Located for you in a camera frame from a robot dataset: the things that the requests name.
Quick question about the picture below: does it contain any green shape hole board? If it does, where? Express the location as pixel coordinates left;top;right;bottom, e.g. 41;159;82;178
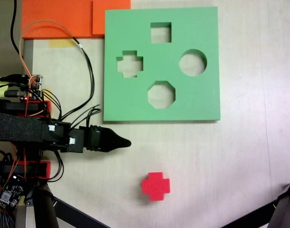
103;6;221;124

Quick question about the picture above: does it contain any black arm wire bundle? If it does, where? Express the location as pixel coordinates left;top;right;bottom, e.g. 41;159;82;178
60;38;103;126

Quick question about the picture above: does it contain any red cross columnar block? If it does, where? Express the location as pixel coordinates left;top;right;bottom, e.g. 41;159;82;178
141;171;171;201

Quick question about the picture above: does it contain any black wire loop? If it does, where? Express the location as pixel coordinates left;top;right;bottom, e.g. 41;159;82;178
48;149;65;182

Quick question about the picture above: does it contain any small black circuit board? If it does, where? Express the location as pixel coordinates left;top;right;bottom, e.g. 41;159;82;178
0;174;24;211

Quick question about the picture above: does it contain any circuit board with wires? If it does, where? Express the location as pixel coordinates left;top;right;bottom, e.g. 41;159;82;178
19;74;45;100

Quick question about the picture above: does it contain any orange wire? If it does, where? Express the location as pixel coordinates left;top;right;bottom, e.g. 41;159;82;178
0;144;27;211
18;19;83;86

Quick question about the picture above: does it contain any thick black cable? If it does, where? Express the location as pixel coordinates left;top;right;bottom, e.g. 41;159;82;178
10;0;21;55

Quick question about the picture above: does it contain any red and black table clamp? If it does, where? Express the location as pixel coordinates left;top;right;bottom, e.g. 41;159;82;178
0;99;52;119
0;160;52;179

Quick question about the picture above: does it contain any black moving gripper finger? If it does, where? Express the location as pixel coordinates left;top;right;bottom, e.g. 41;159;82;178
116;136;132;150

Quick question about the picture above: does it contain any yellow tape strip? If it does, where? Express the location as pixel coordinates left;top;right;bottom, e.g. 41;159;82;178
49;39;76;48

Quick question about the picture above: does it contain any black usb cable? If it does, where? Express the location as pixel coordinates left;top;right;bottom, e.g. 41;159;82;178
0;74;27;84

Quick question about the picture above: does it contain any large flat orange block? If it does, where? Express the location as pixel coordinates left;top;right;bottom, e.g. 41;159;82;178
21;0;105;40

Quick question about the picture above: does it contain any small bright orange block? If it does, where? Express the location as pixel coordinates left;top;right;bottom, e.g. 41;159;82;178
92;0;131;36

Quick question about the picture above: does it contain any braided black white cable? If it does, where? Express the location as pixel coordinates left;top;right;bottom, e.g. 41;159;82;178
0;210;16;228

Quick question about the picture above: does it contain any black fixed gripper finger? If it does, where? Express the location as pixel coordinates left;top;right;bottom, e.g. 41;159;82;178
102;127;123;153

